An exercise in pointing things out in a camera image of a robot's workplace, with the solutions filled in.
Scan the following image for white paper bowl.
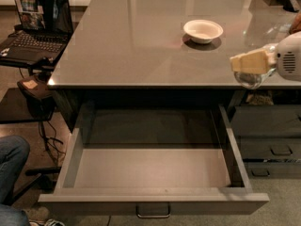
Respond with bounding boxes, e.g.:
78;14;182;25
183;20;223;44

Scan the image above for green white 7up can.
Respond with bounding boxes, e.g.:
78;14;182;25
233;44;278;90

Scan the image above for metal drawer handle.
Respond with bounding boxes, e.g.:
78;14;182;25
135;205;171;219

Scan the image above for black cables on floor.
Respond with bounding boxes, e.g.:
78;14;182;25
38;120;65;165

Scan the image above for white sneaker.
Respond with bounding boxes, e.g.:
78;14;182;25
29;218;66;226

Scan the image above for black laptop stand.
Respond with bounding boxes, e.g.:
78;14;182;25
0;58;62;200

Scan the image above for open grey top drawer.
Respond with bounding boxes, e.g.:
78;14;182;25
39;103;269;216

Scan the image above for person leg in jeans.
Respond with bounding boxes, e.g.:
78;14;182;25
0;136;30;226

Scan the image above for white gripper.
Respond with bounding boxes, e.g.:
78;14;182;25
230;32;301;81

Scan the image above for dark side drawer cabinet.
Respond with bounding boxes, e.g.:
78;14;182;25
229;89;301;178

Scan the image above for black laptop computer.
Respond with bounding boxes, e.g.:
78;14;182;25
0;0;73;67

